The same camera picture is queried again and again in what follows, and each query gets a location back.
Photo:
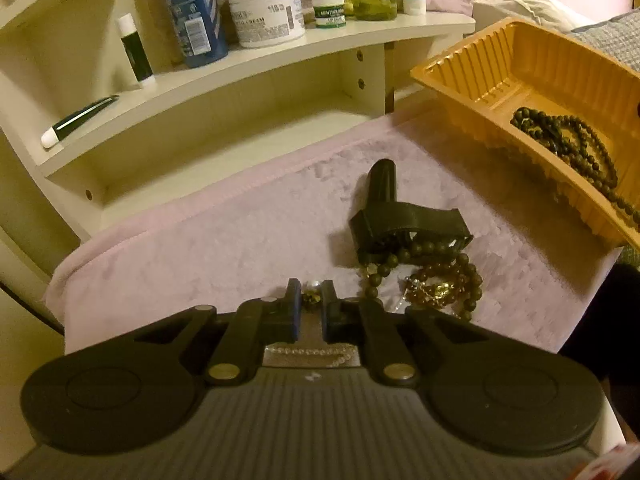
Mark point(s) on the white lip balm stick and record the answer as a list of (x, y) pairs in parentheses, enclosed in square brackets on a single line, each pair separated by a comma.
[(135, 50)]

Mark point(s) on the grey woven pillow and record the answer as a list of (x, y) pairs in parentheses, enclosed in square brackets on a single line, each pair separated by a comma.
[(615, 35)]

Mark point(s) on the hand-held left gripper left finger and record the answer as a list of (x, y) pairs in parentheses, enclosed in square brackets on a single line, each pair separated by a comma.
[(298, 317)]

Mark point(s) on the pink fluffy blanket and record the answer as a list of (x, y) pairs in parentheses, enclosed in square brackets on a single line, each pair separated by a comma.
[(200, 240)]

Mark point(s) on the blue plastic bottle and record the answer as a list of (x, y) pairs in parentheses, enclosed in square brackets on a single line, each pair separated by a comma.
[(192, 15)]

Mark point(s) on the cream wooden shelf unit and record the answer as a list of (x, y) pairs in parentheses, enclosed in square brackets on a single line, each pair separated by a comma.
[(300, 65)]

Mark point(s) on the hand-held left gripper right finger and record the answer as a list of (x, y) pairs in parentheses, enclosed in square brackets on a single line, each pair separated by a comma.
[(324, 317)]

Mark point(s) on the black tube with white cap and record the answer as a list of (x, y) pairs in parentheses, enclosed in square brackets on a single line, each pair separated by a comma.
[(80, 120)]

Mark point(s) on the white pillow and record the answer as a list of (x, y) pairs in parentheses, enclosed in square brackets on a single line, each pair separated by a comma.
[(525, 10)]

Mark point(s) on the gold brooch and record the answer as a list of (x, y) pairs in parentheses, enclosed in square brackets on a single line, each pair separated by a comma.
[(430, 291)]

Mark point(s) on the white cream jar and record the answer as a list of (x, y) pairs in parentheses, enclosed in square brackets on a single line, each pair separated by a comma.
[(265, 15)]

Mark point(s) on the small green and white jar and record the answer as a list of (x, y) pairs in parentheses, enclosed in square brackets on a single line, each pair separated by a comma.
[(328, 12)]

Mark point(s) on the yellow plastic tray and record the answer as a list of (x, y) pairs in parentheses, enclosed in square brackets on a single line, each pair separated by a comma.
[(480, 75)]

